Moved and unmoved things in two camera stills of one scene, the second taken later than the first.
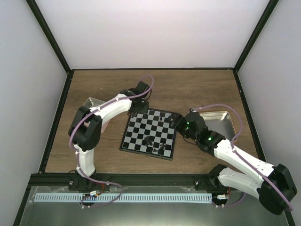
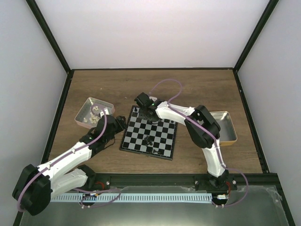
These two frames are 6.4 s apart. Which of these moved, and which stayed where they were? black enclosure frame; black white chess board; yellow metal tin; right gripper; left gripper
Moved: right gripper; left gripper
Stayed: black white chess board; black enclosure frame; yellow metal tin
